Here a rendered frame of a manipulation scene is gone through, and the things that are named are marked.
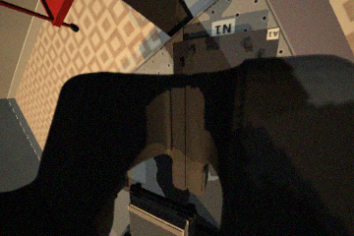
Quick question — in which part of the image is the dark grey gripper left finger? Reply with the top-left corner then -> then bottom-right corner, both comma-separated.
0,72 -> 192,236

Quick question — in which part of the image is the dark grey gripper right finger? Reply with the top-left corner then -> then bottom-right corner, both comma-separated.
188,54 -> 354,236

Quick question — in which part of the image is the white label with black text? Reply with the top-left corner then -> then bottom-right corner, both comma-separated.
211,18 -> 235,36

